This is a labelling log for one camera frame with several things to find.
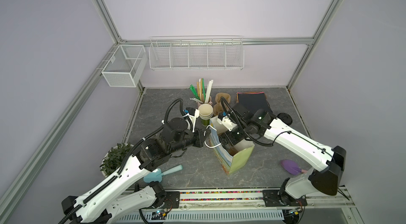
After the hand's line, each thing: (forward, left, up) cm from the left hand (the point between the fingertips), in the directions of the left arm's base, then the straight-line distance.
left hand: (210, 135), depth 63 cm
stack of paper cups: (+24, +1, -19) cm, 31 cm away
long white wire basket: (+58, +5, 0) cm, 58 cm away
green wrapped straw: (+37, +8, -13) cm, 40 cm away
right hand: (+2, -7, -10) cm, 13 cm away
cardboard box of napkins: (+37, -33, -26) cm, 56 cm away
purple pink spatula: (-7, -43, -29) cm, 52 cm away
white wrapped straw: (+39, -2, -15) cm, 42 cm away
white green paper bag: (-6, -12, -9) cm, 16 cm away
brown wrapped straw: (+39, +5, -14) cm, 42 cm away
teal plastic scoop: (-6, +29, -29) cm, 41 cm away
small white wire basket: (+54, +50, -5) cm, 74 cm away
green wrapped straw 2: (+40, +2, -15) cm, 43 cm away
